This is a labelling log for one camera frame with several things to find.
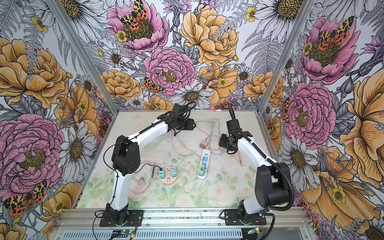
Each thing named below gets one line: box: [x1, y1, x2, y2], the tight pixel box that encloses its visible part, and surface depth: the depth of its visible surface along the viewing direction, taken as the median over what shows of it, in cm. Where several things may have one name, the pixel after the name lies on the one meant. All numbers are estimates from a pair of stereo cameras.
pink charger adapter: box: [199, 137, 209, 149], surface depth 102 cm
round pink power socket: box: [160, 166, 178, 185], surface depth 87 cm
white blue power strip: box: [197, 149, 211, 180], surface depth 93 cm
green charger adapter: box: [198, 166, 205, 176], surface depth 85 cm
